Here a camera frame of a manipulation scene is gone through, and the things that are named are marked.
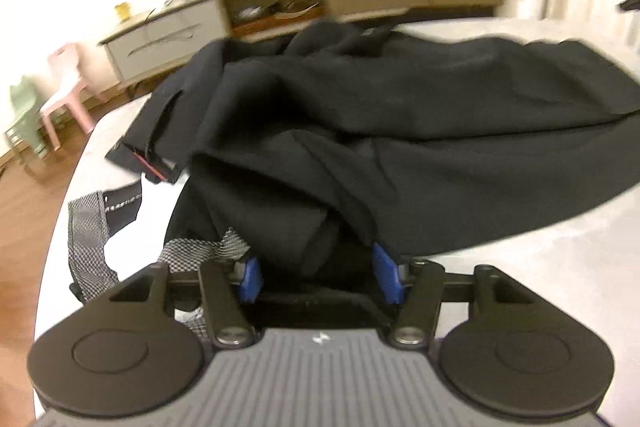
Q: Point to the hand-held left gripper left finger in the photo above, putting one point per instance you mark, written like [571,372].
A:
[250,281]

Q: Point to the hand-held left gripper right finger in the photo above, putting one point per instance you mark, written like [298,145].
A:
[387,274]

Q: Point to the black pants with mesh lining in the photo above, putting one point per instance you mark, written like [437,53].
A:
[380,127]

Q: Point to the pink plastic child chair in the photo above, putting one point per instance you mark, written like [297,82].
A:
[65,89]

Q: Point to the long beige tv cabinet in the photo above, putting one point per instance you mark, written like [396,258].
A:
[210,14]

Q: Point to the green plastic child chair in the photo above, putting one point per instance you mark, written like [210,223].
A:
[22,114]

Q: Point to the yellow cup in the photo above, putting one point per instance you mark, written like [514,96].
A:
[122,11]

